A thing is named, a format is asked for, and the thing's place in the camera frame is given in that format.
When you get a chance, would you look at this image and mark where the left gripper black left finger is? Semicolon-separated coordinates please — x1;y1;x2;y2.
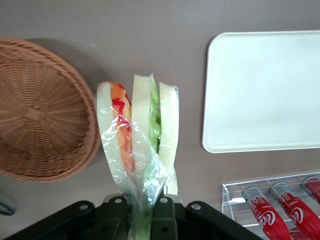
96;196;132;240

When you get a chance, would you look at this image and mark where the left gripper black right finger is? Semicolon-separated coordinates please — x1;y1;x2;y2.
151;195;179;240

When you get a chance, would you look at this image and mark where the red cola bottle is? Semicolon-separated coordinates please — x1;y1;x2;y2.
269;181;320;240
242;186;292;240
301;176;320;204

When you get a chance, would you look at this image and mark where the clear acrylic bottle rack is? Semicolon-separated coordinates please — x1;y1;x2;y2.
221;171;320;240

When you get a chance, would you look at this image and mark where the plastic-wrapped triangle sandwich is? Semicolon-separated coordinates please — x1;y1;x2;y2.
96;73;180;240

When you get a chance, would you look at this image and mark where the round brown wicker basket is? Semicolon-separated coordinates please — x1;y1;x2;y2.
0;37;102;183

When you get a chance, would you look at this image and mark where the cream plastic serving tray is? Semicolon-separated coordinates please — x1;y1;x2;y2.
201;29;320;154

